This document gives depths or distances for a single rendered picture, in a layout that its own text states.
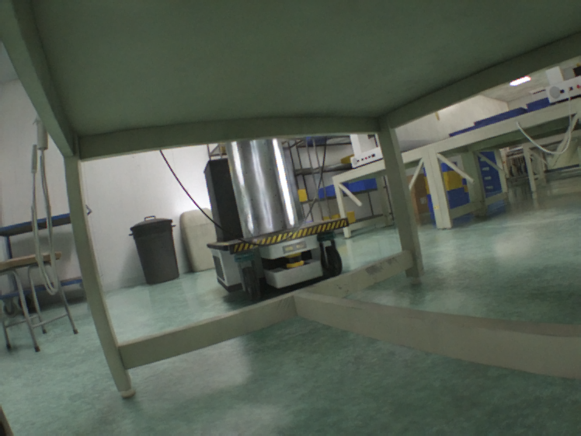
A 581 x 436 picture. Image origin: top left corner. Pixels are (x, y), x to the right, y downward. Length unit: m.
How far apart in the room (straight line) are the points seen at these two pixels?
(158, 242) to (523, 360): 3.18
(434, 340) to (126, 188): 3.67
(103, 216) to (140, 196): 0.50
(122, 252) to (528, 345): 3.74
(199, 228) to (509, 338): 3.32
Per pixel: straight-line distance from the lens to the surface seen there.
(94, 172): 3.99
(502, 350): 0.56
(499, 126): 2.53
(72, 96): 0.73
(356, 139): 3.56
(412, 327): 0.65
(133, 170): 3.97
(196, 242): 3.57
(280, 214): 1.97
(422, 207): 5.48
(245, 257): 1.61
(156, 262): 3.35
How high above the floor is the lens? 0.39
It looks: level
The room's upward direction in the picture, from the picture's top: 12 degrees counter-clockwise
